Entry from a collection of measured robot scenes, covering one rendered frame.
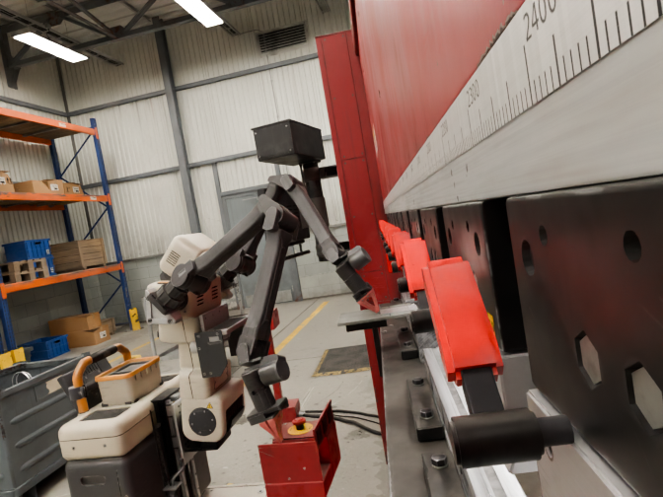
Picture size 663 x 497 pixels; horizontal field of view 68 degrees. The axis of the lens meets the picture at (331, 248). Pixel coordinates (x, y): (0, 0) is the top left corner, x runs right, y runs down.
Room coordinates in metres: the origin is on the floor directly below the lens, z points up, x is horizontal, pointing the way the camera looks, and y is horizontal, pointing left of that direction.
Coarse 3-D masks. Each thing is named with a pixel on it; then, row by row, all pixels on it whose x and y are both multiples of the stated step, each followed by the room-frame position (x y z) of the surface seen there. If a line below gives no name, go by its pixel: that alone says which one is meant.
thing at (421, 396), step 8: (408, 384) 1.22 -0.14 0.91; (424, 384) 1.20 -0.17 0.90; (408, 392) 1.18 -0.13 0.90; (416, 392) 1.15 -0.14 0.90; (424, 392) 1.14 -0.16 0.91; (416, 400) 1.11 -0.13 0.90; (424, 400) 1.10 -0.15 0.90; (432, 400) 1.09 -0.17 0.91; (416, 408) 1.06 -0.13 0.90; (432, 408) 1.05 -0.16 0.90; (416, 416) 1.02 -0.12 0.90; (416, 424) 0.98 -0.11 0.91; (424, 424) 0.98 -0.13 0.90; (432, 424) 0.97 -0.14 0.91; (440, 424) 0.96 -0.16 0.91; (416, 432) 0.97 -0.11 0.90; (424, 432) 0.96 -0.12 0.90; (432, 432) 0.96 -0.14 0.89; (440, 432) 0.96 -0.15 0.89; (424, 440) 0.96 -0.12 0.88; (432, 440) 0.96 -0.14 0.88
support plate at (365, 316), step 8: (408, 304) 1.78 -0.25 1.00; (352, 312) 1.81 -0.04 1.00; (360, 312) 1.78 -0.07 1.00; (368, 312) 1.76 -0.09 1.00; (400, 312) 1.66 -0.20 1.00; (408, 312) 1.64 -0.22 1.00; (344, 320) 1.67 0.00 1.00; (352, 320) 1.65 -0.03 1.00; (360, 320) 1.64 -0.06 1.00; (368, 320) 1.63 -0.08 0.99
